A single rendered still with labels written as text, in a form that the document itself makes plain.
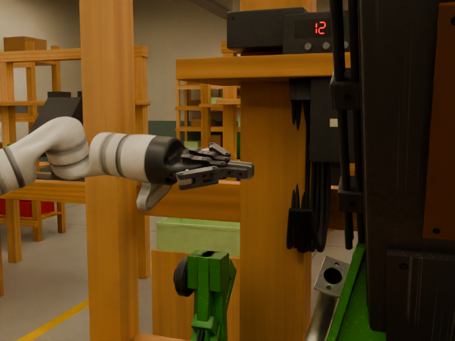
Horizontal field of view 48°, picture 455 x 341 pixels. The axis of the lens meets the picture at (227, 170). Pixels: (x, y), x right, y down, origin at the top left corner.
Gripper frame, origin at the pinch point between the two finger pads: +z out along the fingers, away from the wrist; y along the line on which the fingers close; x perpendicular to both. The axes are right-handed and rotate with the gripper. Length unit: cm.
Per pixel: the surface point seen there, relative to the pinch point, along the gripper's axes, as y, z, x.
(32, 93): 358, -374, 125
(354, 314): -10.5, 18.9, 13.4
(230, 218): 31.0, -14.9, 29.1
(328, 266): -1.6, 13.8, 13.3
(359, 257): -9.0, 18.8, 5.5
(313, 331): -1.2, 11.7, 26.7
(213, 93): 937, -414, 306
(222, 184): 33.5, -17.5, 21.7
